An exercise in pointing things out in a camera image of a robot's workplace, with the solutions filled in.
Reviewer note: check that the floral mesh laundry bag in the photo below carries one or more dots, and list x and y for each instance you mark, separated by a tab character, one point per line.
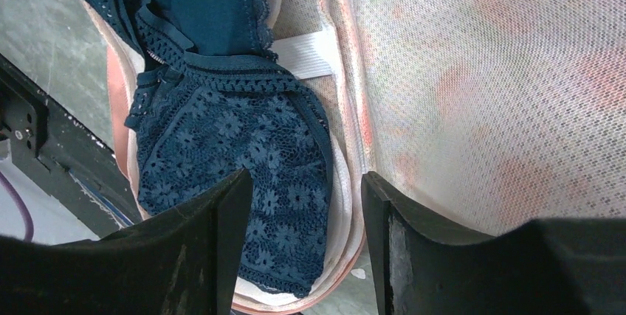
492	113

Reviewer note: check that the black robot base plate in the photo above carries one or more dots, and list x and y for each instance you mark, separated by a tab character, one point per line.
62	156

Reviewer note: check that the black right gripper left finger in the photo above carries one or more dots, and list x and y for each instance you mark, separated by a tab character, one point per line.
182	261

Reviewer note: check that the dark blue lace bra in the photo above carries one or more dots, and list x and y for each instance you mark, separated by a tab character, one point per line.
212	100

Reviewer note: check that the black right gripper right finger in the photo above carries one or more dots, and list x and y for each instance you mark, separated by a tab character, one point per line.
425	263

